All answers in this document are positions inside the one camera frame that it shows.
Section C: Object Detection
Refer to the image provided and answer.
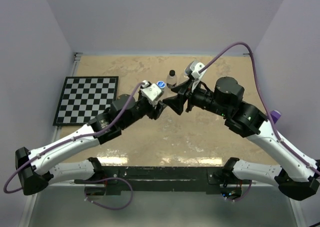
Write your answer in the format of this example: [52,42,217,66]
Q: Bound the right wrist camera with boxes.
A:
[184,60,207,93]

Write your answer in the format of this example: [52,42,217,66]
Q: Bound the blue bottle cap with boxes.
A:
[156,80,166,89]

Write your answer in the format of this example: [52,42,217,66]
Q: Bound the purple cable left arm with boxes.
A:
[2,81,147,194]

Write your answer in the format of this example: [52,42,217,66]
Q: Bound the purple object table edge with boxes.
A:
[267,109,282,126]

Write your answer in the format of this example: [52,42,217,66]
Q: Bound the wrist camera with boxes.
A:
[184,60,207,93]
[139,80,162,106]

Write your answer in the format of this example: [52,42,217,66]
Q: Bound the small clear plastic bottle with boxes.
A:
[166,73,177,89]

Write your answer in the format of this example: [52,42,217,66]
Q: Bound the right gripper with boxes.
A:
[163,76,230,117]

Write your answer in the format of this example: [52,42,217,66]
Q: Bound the black bottle cap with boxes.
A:
[169,70,176,76]

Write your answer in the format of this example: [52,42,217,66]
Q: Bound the black white checkerboard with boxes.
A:
[61,76,119,127]

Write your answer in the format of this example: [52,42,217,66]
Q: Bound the purple cable loop front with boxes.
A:
[84,176,135,210]

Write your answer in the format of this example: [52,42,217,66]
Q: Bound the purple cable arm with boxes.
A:
[2,81,147,194]
[198,41,320,175]

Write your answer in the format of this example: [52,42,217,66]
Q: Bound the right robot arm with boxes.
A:
[163,77,320,201]

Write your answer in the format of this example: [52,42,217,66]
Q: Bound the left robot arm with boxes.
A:
[15,94,166,196]

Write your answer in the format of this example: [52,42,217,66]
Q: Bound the aluminium rail left edge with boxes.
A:
[50,52,83,144]

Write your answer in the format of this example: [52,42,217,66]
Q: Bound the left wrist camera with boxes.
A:
[139,80,162,106]

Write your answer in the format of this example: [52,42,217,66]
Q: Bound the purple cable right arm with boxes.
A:
[198,41,320,175]

